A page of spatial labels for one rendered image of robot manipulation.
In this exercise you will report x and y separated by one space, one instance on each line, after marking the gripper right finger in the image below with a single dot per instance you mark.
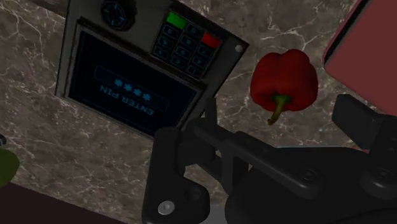
356 122

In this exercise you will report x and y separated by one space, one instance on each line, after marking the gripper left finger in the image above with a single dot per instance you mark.
167 173

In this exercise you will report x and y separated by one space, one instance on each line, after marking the red robot stand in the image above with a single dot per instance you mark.
369 59

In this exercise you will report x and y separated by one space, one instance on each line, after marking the red bell pepper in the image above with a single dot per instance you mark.
283 77

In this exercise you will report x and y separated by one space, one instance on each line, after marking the grey keypad terminal with screen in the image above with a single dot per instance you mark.
142 37

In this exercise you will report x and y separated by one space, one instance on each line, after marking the green round fruit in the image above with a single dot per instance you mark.
6 167

